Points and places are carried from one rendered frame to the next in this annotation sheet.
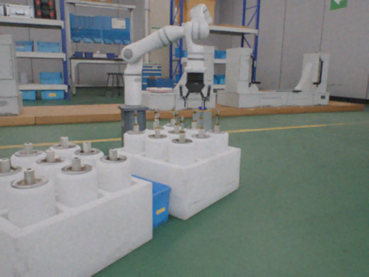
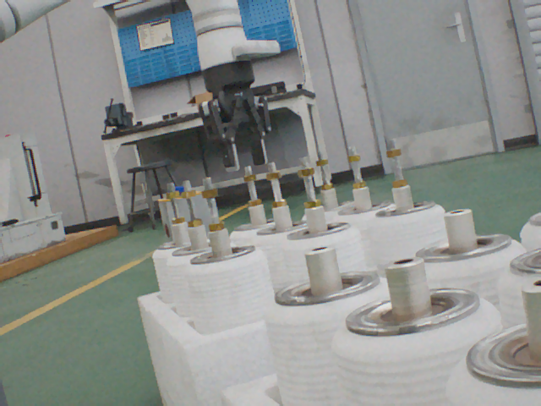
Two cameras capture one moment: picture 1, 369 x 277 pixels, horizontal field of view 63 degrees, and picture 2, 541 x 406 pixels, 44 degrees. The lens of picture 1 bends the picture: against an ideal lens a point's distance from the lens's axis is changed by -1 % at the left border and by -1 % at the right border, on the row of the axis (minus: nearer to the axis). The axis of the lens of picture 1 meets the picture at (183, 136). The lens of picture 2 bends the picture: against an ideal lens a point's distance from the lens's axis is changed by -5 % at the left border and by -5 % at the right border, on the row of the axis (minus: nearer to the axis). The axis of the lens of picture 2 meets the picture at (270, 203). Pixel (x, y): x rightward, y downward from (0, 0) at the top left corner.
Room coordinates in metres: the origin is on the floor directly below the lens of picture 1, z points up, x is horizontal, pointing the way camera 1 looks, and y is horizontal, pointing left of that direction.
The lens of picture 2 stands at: (0.70, 0.80, 0.35)
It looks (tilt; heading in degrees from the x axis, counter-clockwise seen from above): 4 degrees down; 305
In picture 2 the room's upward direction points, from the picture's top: 12 degrees counter-clockwise
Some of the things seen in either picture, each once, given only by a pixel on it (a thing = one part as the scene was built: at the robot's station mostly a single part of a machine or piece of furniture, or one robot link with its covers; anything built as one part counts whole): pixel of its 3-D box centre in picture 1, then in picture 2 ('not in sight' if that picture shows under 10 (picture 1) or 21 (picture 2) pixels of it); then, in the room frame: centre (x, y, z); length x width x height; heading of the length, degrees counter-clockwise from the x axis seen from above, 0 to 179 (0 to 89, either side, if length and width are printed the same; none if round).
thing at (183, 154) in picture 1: (181, 165); (418, 281); (1.06, 0.01, 0.16); 0.10 x 0.10 x 0.18
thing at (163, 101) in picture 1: (174, 76); not in sight; (3.68, 0.12, 0.45); 0.82 x 0.57 x 0.74; 114
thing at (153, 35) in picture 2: not in sight; (155, 33); (4.65, -3.66, 1.54); 0.32 x 0.02 x 0.25; 24
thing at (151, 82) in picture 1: (160, 88); not in sight; (6.00, 0.48, 0.19); 0.50 x 0.41 x 0.37; 28
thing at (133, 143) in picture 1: (136, 154); (239, 332); (1.21, 0.19, 0.16); 0.10 x 0.10 x 0.18
